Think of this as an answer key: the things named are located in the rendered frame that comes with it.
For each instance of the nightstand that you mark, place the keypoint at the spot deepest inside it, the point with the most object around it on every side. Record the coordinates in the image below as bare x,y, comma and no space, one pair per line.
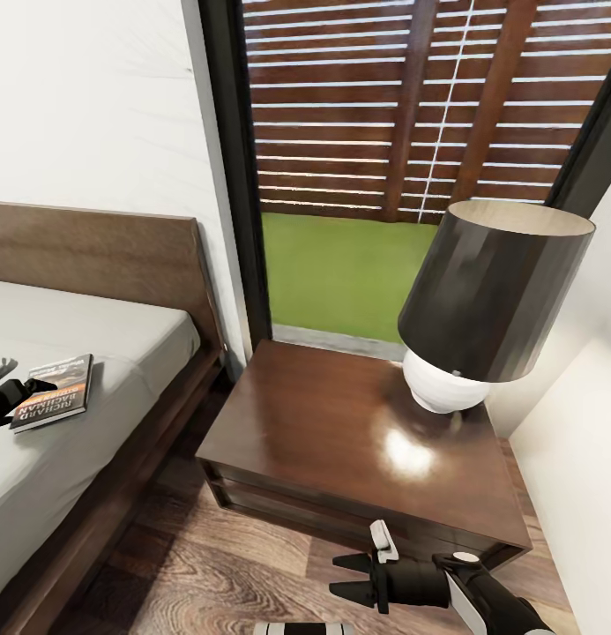
325,443

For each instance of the fixed window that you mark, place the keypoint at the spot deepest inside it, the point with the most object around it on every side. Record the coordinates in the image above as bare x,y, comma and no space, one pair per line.
347,127

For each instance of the hardback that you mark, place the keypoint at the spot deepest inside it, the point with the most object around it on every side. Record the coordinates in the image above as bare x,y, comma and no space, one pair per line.
73,380

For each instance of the bed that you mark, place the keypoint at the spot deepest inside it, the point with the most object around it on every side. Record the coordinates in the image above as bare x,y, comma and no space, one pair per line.
133,290

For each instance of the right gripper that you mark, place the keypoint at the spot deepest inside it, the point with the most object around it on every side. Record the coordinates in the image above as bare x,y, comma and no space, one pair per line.
396,581

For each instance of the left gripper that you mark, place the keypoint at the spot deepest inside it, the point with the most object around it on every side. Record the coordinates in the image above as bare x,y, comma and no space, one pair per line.
13,393

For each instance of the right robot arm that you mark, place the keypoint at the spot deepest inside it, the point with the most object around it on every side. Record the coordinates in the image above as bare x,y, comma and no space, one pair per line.
459,579

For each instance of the table lamp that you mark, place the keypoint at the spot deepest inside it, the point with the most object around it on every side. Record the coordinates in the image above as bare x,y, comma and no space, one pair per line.
485,299

